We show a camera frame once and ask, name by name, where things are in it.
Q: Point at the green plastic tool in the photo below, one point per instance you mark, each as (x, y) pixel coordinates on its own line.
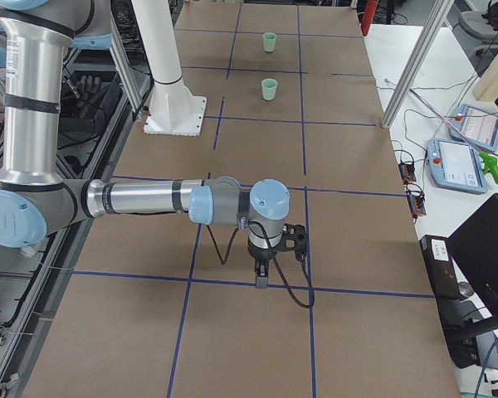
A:
(490, 164)

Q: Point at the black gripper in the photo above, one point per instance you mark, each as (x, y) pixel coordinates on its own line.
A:
(260, 254)

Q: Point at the left aluminium frame post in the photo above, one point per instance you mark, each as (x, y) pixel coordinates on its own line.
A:
(125, 72)

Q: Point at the mint green cup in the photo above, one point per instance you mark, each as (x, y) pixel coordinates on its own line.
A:
(269, 42)
(268, 88)

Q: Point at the near blue teach pendant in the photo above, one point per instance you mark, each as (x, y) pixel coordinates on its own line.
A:
(455, 165)

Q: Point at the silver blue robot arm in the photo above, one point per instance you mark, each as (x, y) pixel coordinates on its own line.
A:
(36, 201)

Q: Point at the blue teach pendant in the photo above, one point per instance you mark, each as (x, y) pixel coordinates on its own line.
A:
(478, 125)
(455, 165)

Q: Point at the grey office chair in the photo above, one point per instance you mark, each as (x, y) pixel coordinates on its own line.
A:
(482, 26)

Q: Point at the far blue teach pendant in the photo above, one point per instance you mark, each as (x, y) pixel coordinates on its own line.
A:
(478, 125)

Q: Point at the near orange circuit board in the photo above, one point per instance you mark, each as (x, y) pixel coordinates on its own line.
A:
(416, 200)

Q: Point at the metal rod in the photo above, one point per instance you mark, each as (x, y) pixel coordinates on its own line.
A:
(446, 121)

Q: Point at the aluminium frame post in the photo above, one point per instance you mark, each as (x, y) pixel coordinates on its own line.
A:
(424, 42)
(125, 72)

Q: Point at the black desktop box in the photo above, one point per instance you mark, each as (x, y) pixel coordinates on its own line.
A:
(455, 308)

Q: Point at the red fire extinguisher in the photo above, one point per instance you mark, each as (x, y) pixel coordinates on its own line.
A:
(368, 16)

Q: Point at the far orange circuit board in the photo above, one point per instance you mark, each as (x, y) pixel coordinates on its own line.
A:
(406, 167)

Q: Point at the black computer monitor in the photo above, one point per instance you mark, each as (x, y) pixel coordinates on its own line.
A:
(474, 247)

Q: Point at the orange circuit board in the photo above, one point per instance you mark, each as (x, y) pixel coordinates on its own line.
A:
(416, 200)
(406, 167)

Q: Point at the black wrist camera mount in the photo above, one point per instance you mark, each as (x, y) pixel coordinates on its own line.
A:
(294, 238)

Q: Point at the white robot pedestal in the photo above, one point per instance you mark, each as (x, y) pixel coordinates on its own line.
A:
(173, 109)

